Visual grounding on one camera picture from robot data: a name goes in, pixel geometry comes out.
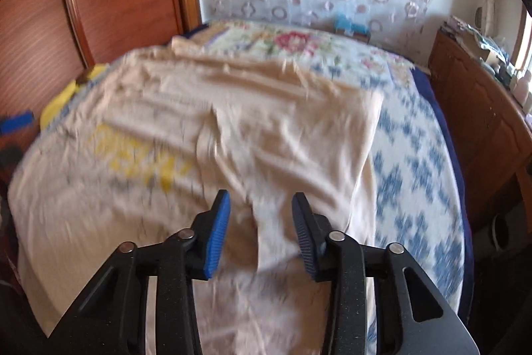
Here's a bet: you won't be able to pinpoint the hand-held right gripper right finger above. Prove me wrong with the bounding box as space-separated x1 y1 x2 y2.
291 192 479 355

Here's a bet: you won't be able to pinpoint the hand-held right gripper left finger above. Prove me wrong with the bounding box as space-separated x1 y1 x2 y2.
49 189 232 355

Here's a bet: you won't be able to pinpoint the beige printed t-shirt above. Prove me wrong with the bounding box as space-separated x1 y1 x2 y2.
8 37 385 355

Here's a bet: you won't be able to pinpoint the blue patterned white blanket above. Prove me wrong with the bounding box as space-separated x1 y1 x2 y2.
320 60 465 318

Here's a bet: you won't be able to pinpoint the yellow cloth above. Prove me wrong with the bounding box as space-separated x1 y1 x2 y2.
39 64 109 130

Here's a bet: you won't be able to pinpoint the wooden dresser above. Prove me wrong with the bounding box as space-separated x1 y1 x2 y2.
427 28 532 231

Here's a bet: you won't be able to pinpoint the blue foam block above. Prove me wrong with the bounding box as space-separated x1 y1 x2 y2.
0 110 35 136

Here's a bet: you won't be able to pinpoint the clutter of small items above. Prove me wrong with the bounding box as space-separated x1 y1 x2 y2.
441 15 532 114

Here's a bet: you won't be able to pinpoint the window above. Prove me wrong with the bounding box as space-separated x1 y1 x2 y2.
513 6 532 77

